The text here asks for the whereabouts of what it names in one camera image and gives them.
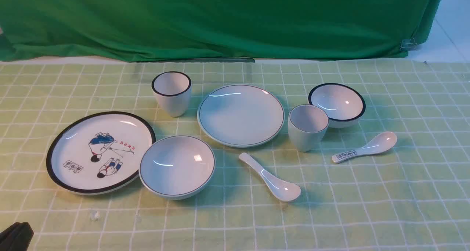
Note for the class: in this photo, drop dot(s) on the black rimmed white bowl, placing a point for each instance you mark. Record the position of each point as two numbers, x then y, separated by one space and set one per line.
343 105

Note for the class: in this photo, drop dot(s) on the plain white ceramic spoon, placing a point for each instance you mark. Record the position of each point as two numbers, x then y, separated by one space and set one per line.
282 190

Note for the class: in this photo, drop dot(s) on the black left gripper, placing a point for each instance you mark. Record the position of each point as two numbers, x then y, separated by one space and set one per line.
16 237

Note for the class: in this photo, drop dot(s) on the black rimmed illustrated plate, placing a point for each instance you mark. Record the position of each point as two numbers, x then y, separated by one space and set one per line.
99 153

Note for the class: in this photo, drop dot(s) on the metal binder clip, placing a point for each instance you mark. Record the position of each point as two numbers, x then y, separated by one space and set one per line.
409 45

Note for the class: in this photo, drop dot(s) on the green rimmed white cup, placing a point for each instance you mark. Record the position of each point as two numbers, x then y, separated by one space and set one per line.
307 125

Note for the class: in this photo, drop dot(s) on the green rimmed white bowl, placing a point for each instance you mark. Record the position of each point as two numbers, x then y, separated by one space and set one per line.
177 167

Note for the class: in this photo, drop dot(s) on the black rimmed white cup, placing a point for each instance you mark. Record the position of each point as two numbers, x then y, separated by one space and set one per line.
172 91

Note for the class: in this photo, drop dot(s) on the green backdrop cloth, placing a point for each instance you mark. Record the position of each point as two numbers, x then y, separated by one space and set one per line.
157 30

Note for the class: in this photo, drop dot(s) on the green checkered tablecloth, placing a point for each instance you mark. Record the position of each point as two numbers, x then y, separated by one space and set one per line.
413 197

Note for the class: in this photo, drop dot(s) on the white spoon with label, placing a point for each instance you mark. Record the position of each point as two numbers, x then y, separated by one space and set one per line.
379 144

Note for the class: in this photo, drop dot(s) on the green rimmed white plate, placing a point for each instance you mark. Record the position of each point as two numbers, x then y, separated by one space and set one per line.
240 115

